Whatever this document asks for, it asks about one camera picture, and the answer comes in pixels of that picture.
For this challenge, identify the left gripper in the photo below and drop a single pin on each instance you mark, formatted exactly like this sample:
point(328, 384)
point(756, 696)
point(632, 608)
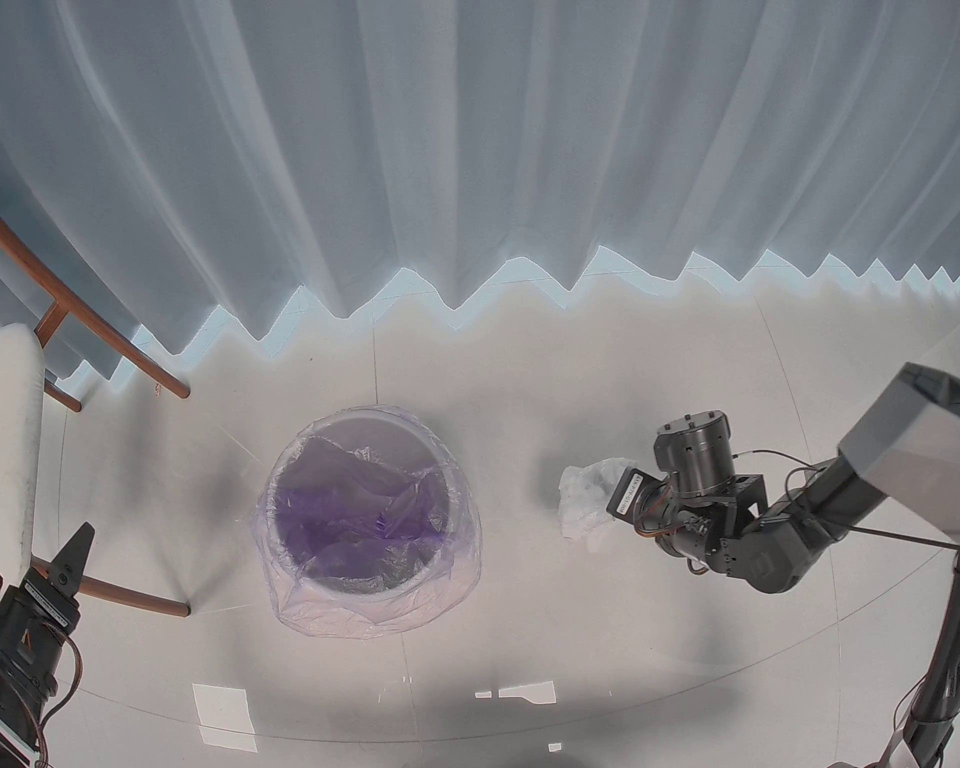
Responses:
point(37, 637)

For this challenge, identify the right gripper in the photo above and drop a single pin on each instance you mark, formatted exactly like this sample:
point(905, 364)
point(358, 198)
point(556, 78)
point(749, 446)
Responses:
point(628, 496)

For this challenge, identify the white plastic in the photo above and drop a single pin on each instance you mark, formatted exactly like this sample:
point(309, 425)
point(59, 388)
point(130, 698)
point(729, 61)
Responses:
point(585, 499)

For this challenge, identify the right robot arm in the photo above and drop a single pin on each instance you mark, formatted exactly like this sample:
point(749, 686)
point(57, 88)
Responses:
point(892, 442)

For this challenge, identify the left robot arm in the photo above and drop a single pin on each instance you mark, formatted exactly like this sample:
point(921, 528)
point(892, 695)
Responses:
point(19, 731)

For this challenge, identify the purple plastic bag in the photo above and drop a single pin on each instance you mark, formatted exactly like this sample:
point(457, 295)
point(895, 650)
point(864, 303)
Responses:
point(352, 529)

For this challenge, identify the white trash bin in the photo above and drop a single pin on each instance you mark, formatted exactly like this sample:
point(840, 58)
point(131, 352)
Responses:
point(354, 430)

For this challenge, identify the wooden chair white cushion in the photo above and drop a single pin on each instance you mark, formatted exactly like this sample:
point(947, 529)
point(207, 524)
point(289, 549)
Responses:
point(18, 450)

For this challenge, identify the white curtain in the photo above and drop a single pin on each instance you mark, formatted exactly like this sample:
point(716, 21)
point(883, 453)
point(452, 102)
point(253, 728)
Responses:
point(465, 135)

